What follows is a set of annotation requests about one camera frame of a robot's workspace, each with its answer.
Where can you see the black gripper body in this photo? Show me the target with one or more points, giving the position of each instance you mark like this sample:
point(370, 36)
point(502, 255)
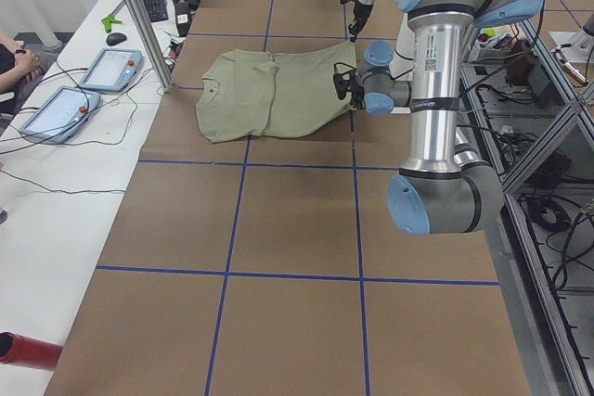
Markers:
point(359, 13)
point(356, 92)

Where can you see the green long-sleeve shirt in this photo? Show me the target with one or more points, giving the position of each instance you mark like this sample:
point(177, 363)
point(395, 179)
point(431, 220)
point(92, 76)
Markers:
point(280, 95)

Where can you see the person hand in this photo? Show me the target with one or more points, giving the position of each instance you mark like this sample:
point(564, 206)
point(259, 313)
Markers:
point(27, 65)

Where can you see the black keyboard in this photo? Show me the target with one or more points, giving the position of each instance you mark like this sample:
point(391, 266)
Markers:
point(156, 9)

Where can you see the teach pendant far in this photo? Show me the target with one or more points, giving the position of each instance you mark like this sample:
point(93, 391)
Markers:
point(112, 70)

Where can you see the teach pendant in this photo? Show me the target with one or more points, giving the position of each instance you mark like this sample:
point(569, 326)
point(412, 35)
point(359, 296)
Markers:
point(112, 70)
point(62, 115)

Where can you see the black computer mouse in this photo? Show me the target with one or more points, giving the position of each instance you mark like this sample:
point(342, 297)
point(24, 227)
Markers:
point(115, 38)

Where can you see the green plastic tool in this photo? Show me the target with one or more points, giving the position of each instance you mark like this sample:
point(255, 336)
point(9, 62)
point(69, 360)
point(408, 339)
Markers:
point(109, 21)

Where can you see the teach pendant near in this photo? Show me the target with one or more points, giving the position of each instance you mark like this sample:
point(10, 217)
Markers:
point(62, 115)

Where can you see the red cylinder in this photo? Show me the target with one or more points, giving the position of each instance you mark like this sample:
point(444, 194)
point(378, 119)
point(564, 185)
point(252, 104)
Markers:
point(27, 352)

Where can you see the white pedestal base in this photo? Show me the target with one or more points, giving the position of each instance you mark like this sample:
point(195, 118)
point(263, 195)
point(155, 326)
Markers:
point(403, 61)

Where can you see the aluminium frame post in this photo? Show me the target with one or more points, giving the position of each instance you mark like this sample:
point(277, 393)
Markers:
point(144, 27)

